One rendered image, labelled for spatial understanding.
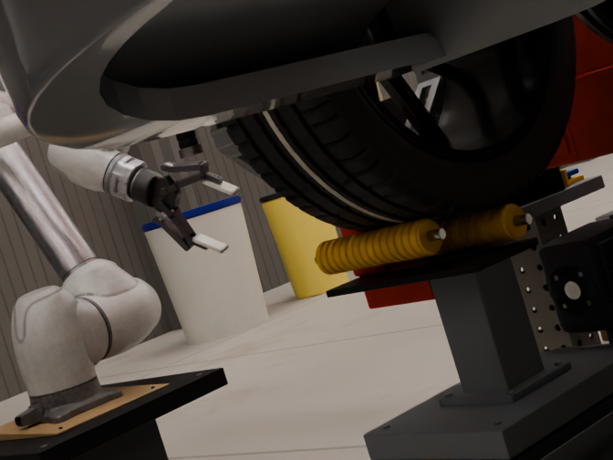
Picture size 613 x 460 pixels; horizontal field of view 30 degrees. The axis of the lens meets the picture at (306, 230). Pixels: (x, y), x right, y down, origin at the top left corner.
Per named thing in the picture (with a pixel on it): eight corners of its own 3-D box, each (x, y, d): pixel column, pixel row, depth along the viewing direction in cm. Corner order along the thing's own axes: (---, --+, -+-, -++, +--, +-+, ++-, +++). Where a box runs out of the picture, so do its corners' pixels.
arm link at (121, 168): (106, 162, 230) (130, 172, 229) (129, 146, 238) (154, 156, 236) (100, 200, 235) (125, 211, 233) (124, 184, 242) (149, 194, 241)
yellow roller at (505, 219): (523, 241, 174) (512, 204, 174) (389, 266, 196) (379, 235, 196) (545, 231, 178) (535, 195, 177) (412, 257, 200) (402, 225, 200)
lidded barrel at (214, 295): (238, 319, 610) (202, 205, 607) (298, 309, 570) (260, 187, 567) (160, 351, 577) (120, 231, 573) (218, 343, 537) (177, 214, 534)
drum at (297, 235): (325, 284, 649) (295, 186, 646) (368, 277, 621) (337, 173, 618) (277, 304, 626) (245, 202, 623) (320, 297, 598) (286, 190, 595)
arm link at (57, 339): (12, 400, 252) (-16, 304, 250) (72, 373, 266) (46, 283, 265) (59, 394, 242) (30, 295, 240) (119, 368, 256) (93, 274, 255)
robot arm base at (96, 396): (-2, 431, 251) (-9, 407, 250) (79, 397, 267) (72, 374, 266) (44, 430, 238) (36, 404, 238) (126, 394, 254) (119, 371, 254)
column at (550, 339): (587, 397, 252) (533, 214, 250) (552, 399, 260) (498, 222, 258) (612, 381, 259) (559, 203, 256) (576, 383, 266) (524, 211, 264)
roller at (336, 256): (435, 256, 171) (424, 220, 171) (311, 280, 194) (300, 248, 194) (460, 246, 175) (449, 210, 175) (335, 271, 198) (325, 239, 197)
